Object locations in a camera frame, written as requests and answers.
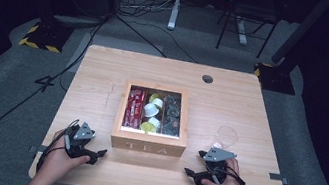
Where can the black yellow striped stand base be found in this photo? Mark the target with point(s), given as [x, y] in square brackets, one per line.
[46, 35]
[275, 78]

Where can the row of dark tea packets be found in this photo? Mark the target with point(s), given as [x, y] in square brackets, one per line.
[172, 115]

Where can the slanted dark metal pole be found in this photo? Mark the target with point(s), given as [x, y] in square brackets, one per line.
[301, 31]

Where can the row of red packets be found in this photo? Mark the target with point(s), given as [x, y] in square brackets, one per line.
[134, 107]

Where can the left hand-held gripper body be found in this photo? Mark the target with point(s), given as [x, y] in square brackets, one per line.
[82, 133]

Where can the clear plastic cup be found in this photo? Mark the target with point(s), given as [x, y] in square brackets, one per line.
[226, 137]

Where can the grey tape strip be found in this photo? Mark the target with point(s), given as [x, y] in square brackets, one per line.
[38, 149]
[278, 178]

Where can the white creamer cup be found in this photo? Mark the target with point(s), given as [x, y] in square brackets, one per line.
[150, 110]
[158, 102]
[154, 122]

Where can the white desk frame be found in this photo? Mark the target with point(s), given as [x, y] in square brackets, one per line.
[175, 6]

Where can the wooden tea box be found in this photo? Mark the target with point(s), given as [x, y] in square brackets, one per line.
[147, 143]

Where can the yellow-green lidded creamer cup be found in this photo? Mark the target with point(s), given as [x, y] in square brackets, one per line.
[153, 97]
[148, 127]

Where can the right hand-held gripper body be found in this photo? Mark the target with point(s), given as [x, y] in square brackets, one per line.
[217, 164]

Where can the black chair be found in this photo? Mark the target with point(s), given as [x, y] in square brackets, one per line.
[254, 9]

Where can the person's left hand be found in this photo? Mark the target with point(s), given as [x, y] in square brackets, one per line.
[60, 161]

